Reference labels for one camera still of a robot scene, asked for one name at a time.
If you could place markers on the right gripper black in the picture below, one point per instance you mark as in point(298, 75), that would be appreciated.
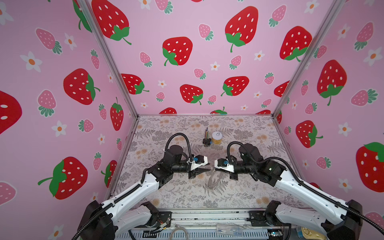
point(232, 176)

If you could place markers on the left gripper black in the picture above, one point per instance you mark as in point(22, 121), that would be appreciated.
point(192, 174)

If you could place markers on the grey metal perforated ring plate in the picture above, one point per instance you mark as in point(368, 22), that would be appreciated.
point(214, 179)

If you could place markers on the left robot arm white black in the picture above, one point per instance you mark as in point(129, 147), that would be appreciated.
point(115, 216)

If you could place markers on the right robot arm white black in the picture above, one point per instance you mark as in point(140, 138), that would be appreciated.
point(332, 217)

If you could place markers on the colourful hex key set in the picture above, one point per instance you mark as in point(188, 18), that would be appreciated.
point(207, 140)

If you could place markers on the yellow tin can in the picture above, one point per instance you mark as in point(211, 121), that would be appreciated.
point(217, 137)

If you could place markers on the clear plastic box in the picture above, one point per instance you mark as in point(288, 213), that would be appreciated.
point(229, 230)

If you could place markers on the gold computer mouse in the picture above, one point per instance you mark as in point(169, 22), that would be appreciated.
point(307, 234)

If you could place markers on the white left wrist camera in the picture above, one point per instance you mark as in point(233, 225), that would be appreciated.
point(198, 161)

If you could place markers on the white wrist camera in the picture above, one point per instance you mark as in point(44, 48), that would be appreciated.
point(220, 164)
point(198, 161)

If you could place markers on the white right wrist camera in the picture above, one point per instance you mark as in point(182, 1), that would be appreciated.
point(220, 164)

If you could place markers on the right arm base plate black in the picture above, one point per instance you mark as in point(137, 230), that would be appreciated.
point(263, 219)

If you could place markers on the aluminium rail frame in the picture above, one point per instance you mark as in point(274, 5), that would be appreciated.
point(200, 224)

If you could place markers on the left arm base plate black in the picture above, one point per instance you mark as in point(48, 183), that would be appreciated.
point(158, 219)

